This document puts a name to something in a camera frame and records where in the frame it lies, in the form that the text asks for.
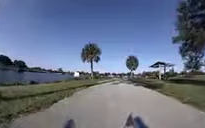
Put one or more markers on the lake water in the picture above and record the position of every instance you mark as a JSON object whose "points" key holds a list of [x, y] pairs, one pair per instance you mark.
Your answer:
{"points": [[20, 76]]}

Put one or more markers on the roofed shelter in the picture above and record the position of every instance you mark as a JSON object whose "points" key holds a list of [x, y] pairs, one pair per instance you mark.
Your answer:
{"points": [[159, 65]]}

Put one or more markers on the wide grass lawn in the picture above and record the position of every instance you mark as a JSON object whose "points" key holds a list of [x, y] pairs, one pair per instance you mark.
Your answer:
{"points": [[190, 91]]}

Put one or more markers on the palm tree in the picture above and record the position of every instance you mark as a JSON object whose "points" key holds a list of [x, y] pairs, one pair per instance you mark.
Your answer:
{"points": [[91, 53], [132, 62]]}

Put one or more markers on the robot's own part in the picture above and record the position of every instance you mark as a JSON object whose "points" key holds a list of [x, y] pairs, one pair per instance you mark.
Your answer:
{"points": [[140, 122]]}

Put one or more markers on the big leafy tree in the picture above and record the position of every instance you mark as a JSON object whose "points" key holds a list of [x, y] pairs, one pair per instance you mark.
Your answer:
{"points": [[196, 33]]}

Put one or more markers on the white building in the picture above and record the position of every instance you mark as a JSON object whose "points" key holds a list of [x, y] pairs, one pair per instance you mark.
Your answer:
{"points": [[76, 74]]}

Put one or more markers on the pale concrete path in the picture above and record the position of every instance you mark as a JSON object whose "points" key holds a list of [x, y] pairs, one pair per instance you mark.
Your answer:
{"points": [[110, 103]]}

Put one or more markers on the grass strip beside lake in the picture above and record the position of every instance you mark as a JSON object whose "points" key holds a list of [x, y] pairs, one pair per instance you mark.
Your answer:
{"points": [[23, 96]]}

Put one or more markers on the distant shore tree line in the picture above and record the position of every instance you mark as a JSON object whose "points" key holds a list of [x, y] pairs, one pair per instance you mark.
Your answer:
{"points": [[3, 61]]}

